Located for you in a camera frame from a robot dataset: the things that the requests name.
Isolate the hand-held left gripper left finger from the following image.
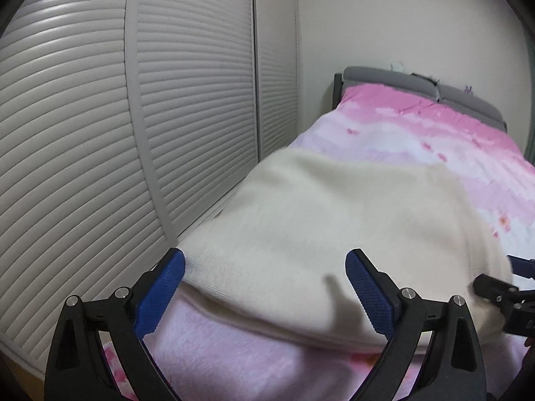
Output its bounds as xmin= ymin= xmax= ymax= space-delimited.
xmin=44 ymin=247 xmax=187 ymax=401

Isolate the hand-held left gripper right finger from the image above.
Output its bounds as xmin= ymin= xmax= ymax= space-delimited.
xmin=345 ymin=248 xmax=488 ymax=401

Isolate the grey padded headboard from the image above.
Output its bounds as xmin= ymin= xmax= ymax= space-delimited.
xmin=333 ymin=66 xmax=508 ymax=132

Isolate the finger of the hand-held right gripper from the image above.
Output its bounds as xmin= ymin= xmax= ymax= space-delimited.
xmin=507 ymin=254 xmax=535 ymax=278
xmin=474 ymin=273 xmax=521 ymax=303

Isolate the pink floral duvet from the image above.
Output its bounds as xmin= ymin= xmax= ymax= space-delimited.
xmin=102 ymin=84 xmax=535 ymax=401

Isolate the cream knitted blanket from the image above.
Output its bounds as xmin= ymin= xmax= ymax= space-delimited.
xmin=178 ymin=148 xmax=517 ymax=349

